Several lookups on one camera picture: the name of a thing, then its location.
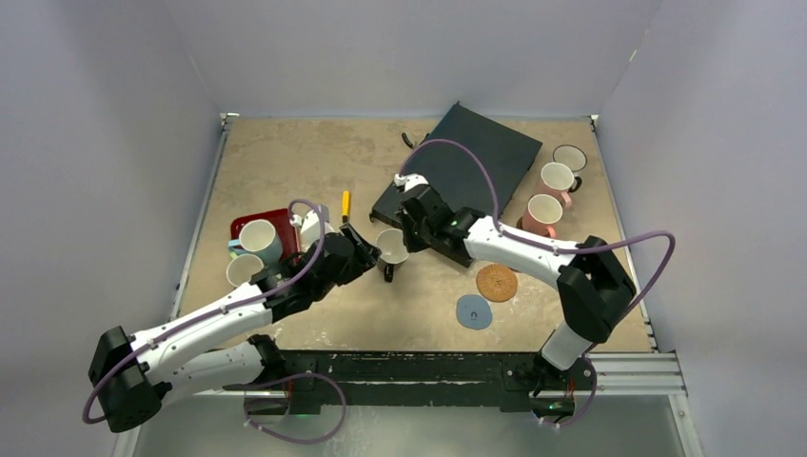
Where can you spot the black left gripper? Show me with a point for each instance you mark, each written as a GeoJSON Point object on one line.
{"type": "Point", "coordinates": [363, 259]}

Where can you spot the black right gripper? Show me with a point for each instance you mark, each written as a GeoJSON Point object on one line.
{"type": "Point", "coordinates": [412, 218]}

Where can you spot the blue grey smiley coaster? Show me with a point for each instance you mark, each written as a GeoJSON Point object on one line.
{"type": "Point", "coordinates": [474, 312]}

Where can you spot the woven cork coaster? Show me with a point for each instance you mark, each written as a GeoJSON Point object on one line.
{"type": "Point", "coordinates": [497, 283]}

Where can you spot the pink mug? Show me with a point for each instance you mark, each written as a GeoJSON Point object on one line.
{"type": "Point", "coordinates": [559, 181]}
{"type": "Point", "coordinates": [541, 215]}

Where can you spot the pink mug front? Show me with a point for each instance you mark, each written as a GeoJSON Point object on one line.
{"type": "Point", "coordinates": [559, 181]}

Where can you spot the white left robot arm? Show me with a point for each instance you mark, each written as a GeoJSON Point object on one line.
{"type": "Point", "coordinates": [134, 375]}

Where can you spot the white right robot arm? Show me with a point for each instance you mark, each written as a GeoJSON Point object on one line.
{"type": "Point", "coordinates": [594, 288]}

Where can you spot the green cup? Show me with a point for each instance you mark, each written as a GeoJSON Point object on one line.
{"type": "Point", "coordinates": [242, 267]}

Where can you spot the dark flat metal box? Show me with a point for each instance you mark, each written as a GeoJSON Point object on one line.
{"type": "Point", "coordinates": [507, 155]}

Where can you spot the light blue mug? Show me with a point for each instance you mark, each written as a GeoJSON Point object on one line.
{"type": "Point", "coordinates": [261, 238]}

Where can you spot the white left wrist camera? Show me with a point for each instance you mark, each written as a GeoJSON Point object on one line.
{"type": "Point", "coordinates": [308, 226]}

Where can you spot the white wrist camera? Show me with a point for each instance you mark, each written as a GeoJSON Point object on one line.
{"type": "Point", "coordinates": [308, 226]}
{"type": "Point", "coordinates": [406, 182]}

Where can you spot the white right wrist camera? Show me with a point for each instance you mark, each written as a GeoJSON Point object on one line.
{"type": "Point", "coordinates": [406, 182]}

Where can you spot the yellow handled screwdriver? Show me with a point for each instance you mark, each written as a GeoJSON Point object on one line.
{"type": "Point", "coordinates": [346, 206]}

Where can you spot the black handled pliers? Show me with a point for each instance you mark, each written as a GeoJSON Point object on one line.
{"type": "Point", "coordinates": [412, 143]}

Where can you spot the aluminium table rail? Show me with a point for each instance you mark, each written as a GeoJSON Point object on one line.
{"type": "Point", "coordinates": [227, 121]}

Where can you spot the black front base frame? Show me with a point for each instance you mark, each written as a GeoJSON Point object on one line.
{"type": "Point", "coordinates": [508, 381]}

